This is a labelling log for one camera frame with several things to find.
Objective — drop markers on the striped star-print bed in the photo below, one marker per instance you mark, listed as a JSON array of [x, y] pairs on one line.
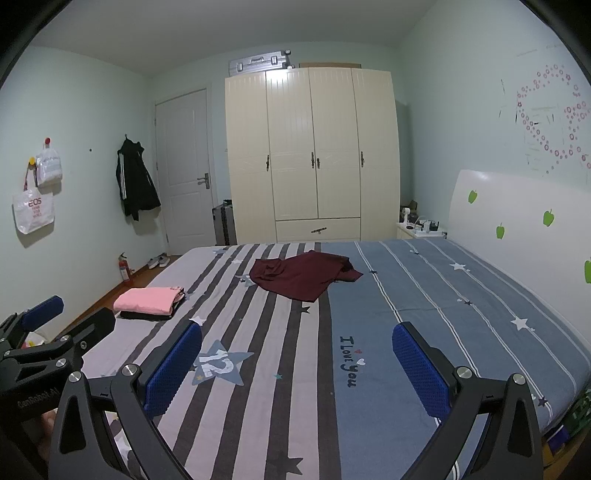
[[295, 360]]

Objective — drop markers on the cream wardrobe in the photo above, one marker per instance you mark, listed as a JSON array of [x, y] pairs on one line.
[[291, 152]]

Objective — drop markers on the black jacket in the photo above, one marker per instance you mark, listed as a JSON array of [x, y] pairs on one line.
[[134, 180]]

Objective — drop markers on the white nightstand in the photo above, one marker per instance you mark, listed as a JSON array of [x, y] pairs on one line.
[[406, 234]]

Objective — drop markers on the green patterned object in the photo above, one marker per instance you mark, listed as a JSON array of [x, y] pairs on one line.
[[579, 410]]

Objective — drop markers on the red fire extinguisher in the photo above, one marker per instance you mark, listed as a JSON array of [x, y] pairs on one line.
[[124, 270]]

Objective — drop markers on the silver suitcase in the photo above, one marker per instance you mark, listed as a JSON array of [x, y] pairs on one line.
[[258, 62]]

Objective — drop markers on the maroon shirt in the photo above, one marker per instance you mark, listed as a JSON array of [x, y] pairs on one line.
[[300, 277]]

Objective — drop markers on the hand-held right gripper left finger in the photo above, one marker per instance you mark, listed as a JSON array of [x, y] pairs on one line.
[[173, 364]]

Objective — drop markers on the dark ribbed suitcase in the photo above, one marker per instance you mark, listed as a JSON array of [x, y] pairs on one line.
[[224, 226]]

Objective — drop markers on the green apple sticker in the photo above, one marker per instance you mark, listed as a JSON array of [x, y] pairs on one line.
[[500, 231], [472, 197], [548, 218], [588, 271]]

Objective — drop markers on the white plastic bag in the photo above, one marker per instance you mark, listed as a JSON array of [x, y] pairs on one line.
[[48, 166]]

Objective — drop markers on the folded black garment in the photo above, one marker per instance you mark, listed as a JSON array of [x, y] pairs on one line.
[[143, 316]]

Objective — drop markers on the small white desk fan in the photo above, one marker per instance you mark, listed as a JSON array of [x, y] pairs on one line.
[[406, 216]]

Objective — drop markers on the flat cardboard sheet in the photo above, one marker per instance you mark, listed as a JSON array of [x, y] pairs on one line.
[[328, 65]]

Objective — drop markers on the white headboard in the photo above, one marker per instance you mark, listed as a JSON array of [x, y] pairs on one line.
[[508, 207]]

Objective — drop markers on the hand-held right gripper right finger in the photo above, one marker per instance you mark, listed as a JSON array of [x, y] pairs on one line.
[[420, 369]]

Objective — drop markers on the cream wardrobe drawer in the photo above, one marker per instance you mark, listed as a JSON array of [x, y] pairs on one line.
[[300, 230]]

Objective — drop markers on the white door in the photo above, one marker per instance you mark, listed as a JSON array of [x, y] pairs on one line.
[[184, 152]]

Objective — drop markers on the folded pink garment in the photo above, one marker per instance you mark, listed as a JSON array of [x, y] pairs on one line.
[[143, 300]]

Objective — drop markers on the white tote bag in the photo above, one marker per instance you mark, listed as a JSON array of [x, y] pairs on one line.
[[34, 210]]

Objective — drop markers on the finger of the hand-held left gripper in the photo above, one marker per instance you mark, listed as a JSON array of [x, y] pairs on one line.
[[44, 309], [94, 325]]

